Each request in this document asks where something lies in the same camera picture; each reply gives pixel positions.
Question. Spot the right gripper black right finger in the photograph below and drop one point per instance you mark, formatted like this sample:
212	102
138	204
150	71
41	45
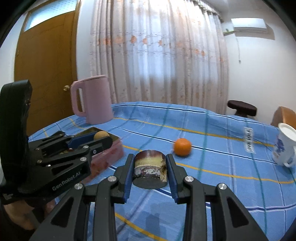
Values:
230	219

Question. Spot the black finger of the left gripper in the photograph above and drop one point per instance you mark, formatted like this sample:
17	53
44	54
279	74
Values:
63	163
61	141

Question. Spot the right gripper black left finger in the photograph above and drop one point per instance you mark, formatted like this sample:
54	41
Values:
69	219

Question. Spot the person's left hand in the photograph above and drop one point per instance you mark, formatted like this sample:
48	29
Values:
27	217

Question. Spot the pink metal tin box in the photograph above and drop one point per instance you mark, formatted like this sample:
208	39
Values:
100	162

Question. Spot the pink plastic pitcher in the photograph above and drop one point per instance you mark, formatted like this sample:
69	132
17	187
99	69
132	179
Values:
96	99

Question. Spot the brass door knob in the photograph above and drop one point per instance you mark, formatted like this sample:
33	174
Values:
66	88

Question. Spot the white blue-patterned mug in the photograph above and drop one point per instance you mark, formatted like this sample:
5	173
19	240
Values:
284	148

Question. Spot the orange tangerine far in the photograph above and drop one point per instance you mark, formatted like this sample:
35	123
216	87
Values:
182	147

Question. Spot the wooden door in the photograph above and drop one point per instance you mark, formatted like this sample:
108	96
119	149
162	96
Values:
46	56

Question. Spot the dark round stool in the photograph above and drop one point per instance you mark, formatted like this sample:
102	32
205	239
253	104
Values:
243	109

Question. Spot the floral sheer curtain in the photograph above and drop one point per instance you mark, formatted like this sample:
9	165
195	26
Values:
161	51

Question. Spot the white wall air conditioner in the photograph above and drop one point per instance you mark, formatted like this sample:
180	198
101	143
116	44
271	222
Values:
247	25

